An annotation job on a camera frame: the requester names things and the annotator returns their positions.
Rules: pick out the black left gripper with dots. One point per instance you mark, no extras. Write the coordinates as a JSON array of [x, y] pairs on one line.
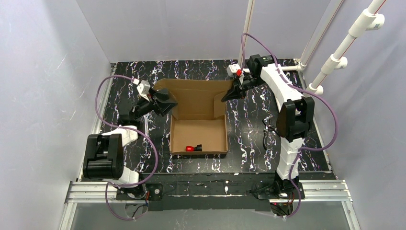
[[159, 100]]

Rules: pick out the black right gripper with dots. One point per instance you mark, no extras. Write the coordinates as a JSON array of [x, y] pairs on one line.
[[242, 84]]

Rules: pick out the brown cardboard box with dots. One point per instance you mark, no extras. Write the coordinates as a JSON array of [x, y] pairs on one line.
[[199, 119]]

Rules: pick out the small red ball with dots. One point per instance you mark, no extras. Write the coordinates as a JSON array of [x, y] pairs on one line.
[[189, 149]]

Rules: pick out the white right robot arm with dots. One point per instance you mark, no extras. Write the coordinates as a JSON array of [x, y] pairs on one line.
[[295, 117]]

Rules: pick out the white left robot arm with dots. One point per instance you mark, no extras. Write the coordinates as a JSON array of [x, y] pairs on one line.
[[104, 153]]

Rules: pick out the silver open-end wrench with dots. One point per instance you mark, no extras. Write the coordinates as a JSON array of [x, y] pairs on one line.
[[146, 128]]

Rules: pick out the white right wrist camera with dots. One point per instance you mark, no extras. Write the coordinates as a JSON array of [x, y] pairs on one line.
[[234, 70]]

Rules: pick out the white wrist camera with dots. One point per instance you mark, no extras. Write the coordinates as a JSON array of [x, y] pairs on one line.
[[234, 70], [142, 87]]

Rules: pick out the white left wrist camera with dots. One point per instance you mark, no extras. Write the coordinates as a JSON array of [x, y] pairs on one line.
[[142, 87]]

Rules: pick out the black handled pliers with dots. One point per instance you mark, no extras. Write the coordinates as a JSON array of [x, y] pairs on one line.
[[269, 137]]

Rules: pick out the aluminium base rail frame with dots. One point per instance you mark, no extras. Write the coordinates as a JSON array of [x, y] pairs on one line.
[[241, 190]]

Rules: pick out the white PVC camera pole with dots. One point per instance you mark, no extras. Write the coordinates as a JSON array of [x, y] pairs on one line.
[[368, 20]]

